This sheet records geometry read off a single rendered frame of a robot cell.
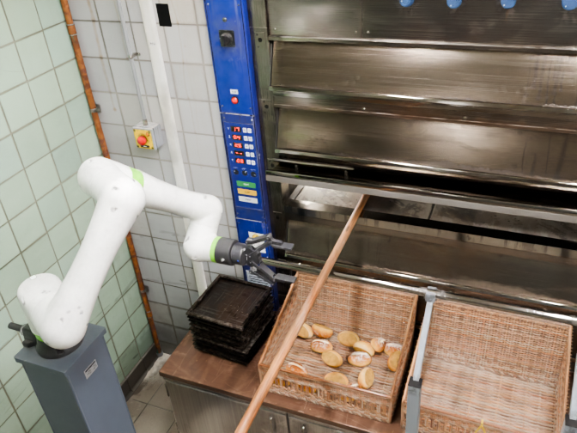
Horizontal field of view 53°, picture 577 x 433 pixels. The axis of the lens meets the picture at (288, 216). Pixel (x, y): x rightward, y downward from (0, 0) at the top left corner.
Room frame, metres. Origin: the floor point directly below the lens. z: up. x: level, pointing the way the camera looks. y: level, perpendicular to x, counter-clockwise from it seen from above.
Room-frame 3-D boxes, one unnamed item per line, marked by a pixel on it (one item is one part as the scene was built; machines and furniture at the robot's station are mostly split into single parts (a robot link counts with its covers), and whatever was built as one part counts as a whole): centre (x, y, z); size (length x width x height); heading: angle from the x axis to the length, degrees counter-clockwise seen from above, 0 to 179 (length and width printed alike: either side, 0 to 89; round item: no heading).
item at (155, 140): (2.35, 0.58, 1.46); 0.10 x 0.07 x 0.10; 65
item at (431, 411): (1.51, -0.71, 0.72); 0.56 x 0.49 x 0.28; 65
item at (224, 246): (1.62, 0.21, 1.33); 0.12 x 0.06 x 0.09; 155
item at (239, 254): (1.59, 0.15, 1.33); 0.09 x 0.07 x 0.08; 65
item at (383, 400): (1.76, -0.17, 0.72); 0.56 x 0.49 x 0.28; 66
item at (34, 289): (1.38, 0.76, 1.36); 0.16 x 0.13 x 0.19; 36
